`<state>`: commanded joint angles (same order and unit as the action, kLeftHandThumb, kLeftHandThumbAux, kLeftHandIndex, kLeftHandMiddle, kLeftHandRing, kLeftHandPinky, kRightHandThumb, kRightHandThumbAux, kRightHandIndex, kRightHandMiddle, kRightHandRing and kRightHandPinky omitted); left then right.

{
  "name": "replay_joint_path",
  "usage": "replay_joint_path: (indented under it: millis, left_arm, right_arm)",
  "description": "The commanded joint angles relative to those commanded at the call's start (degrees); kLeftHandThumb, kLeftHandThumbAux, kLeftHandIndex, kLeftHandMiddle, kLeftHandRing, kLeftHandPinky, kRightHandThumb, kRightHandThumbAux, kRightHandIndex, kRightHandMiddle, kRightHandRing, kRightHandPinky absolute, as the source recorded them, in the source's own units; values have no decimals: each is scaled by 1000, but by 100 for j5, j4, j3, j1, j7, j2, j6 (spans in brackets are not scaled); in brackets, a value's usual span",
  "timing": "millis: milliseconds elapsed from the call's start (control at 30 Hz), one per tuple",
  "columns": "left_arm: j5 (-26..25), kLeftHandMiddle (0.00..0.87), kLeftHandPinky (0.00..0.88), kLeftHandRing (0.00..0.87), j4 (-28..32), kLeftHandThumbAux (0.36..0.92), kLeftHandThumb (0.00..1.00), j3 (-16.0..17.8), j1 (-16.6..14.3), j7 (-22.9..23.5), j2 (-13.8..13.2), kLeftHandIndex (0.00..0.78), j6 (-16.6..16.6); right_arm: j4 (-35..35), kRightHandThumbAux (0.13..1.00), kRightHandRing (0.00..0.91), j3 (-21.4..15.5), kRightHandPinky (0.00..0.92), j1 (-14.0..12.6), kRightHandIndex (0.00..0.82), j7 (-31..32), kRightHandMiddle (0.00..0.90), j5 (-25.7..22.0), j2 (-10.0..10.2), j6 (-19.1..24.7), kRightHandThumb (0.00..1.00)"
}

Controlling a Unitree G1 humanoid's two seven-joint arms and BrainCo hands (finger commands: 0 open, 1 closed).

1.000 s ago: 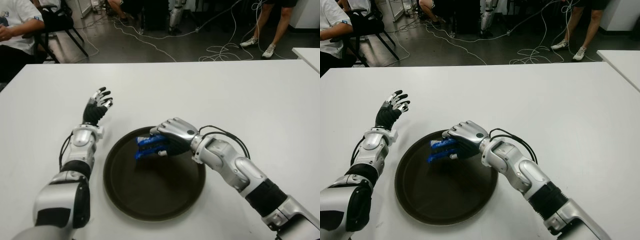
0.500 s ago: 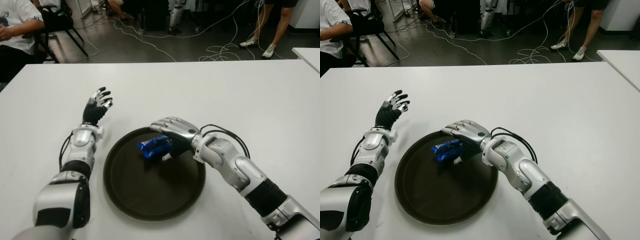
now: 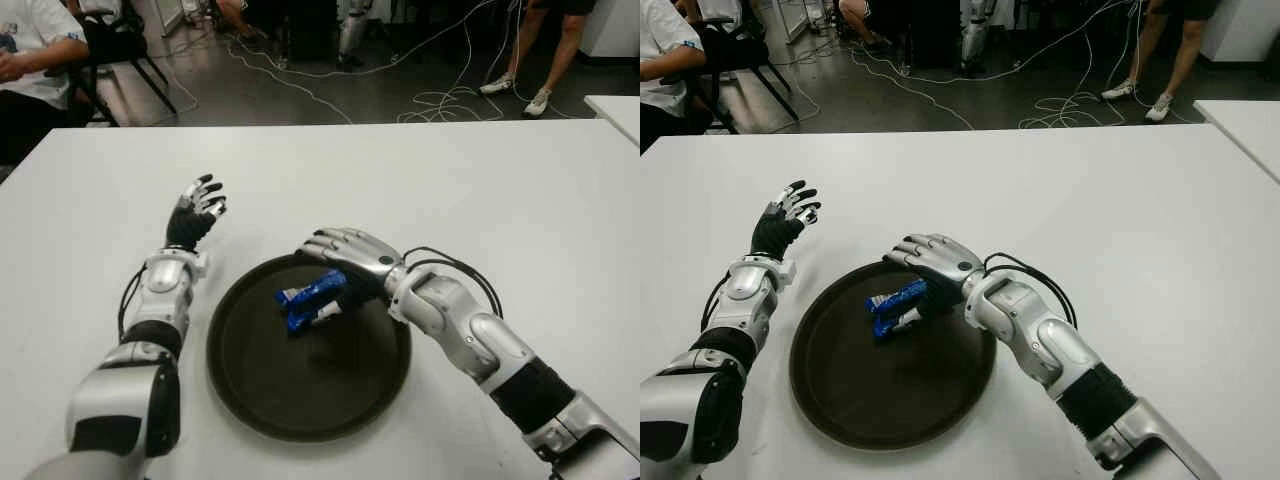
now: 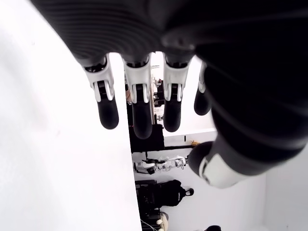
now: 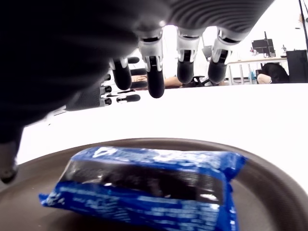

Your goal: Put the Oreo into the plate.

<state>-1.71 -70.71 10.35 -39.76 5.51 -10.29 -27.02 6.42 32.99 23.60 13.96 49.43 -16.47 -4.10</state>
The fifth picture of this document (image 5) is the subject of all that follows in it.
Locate desk with metal legs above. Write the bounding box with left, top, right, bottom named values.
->
left=226, top=57, right=287, bottom=85

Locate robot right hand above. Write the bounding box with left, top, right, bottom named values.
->
left=0, top=0, right=275, bottom=185

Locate crouching person in dark clothes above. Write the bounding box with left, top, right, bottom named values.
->
left=257, top=62, right=290, bottom=84

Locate blue Oreo cookie packet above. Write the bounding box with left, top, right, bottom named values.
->
left=38, top=146, right=247, bottom=231

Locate seated person in white shirt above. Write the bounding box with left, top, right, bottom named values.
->
left=131, top=74, right=183, bottom=89

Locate black cabinet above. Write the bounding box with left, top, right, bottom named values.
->
left=286, top=49, right=308, bottom=84

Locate black computer monitor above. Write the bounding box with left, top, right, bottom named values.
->
left=251, top=38, right=275, bottom=57

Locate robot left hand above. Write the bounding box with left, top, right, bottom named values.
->
left=66, top=56, right=149, bottom=111

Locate round dark brown tray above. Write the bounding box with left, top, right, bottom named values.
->
left=0, top=137, right=308, bottom=231

